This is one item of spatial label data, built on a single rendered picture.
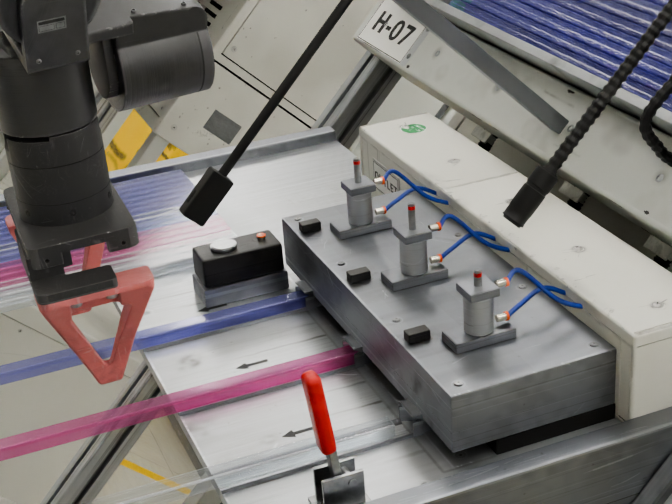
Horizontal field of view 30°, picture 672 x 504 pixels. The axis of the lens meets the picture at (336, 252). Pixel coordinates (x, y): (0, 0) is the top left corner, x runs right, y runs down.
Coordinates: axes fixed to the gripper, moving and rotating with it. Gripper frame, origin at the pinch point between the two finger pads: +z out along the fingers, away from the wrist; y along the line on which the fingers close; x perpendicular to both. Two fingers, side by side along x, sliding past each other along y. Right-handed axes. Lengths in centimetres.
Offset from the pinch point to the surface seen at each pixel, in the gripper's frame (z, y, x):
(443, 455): 14.5, -4.3, -22.2
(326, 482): 11.5, -7.1, -12.3
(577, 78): -2, 18, -47
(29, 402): 85, 134, 0
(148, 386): 42, 60, -12
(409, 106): 108, 291, -147
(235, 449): 14.3, 3.3, -8.8
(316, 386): 4.0, -6.9, -12.4
